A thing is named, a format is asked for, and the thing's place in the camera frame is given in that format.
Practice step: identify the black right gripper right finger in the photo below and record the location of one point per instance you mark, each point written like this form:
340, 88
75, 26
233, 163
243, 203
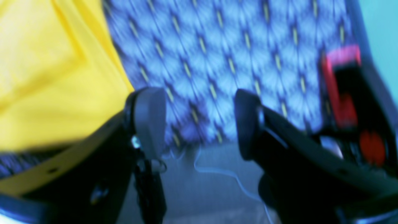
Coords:
305, 183

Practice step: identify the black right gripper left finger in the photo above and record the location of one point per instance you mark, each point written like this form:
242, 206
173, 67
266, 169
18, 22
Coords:
87, 183

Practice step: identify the yellow T-shirt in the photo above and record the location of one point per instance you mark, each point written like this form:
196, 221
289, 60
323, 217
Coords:
61, 77

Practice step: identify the red black table clamp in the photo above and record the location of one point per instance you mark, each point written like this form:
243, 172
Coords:
362, 109

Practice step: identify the blue fan-patterned tablecloth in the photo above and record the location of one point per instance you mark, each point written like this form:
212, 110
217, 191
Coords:
202, 51

